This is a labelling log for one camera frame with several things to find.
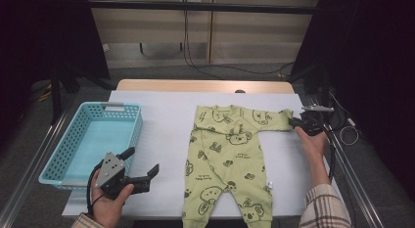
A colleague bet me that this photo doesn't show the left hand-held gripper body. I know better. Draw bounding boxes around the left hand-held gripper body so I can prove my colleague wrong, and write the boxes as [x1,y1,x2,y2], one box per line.
[95,152,145,201]

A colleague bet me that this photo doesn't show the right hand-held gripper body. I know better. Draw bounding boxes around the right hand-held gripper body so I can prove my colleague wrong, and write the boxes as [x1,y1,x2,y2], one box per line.
[300,105,336,137]

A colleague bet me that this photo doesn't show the light blue plastic basket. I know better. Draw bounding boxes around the light blue plastic basket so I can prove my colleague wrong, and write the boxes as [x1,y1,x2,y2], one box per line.
[38,101,144,193]

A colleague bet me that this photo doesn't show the green printed baby romper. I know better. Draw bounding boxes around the green printed baby romper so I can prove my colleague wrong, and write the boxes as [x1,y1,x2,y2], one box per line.
[181,104,295,228]

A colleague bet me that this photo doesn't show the person's right hand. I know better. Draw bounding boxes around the person's right hand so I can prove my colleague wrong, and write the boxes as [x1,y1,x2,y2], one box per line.
[294,127,329,163]

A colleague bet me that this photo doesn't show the person's left hand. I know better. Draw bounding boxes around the person's left hand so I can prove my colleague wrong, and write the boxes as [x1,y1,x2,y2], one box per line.
[91,170,135,228]

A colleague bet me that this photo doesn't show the black metal stand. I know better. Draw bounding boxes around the black metal stand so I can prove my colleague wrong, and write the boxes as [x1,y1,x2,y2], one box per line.
[50,63,116,125]
[287,63,331,119]

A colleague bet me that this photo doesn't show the black curtain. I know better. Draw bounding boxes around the black curtain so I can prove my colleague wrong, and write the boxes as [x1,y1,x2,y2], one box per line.
[290,0,415,200]
[0,0,111,148]

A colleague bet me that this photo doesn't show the wooden table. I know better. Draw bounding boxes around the wooden table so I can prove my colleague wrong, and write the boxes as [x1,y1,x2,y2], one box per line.
[115,78,296,95]

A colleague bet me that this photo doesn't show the long wooden desk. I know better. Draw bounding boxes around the long wooden desk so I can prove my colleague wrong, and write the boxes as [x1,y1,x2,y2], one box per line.
[86,0,322,16]

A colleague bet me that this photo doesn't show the left hand-held gripper black cable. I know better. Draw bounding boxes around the left hand-held gripper black cable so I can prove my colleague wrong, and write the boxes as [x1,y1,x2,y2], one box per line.
[86,162,106,216]

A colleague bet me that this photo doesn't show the hand-held gripper black cable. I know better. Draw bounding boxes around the hand-held gripper black cable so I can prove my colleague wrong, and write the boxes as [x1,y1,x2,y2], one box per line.
[86,162,106,216]
[321,116,337,183]

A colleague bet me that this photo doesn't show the right hand-held gripper black cable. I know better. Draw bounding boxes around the right hand-held gripper black cable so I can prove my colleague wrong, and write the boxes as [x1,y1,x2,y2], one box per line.
[321,116,337,183]

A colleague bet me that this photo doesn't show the white coiled cable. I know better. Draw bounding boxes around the white coiled cable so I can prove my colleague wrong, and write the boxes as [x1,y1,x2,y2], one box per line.
[327,90,360,147]

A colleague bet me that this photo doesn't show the aluminium floor rail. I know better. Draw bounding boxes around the aluminium floor rail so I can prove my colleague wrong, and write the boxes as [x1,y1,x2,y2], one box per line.
[0,90,81,228]
[306,94,386,228]

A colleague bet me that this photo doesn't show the yellow floor cable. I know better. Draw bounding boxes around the yellow floor cable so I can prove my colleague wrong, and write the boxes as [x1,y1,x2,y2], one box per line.
[30,82,53,104]

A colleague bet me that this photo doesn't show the black power cable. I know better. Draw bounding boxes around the black power cable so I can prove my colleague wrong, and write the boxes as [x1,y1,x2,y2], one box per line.
[182,1,297,80]

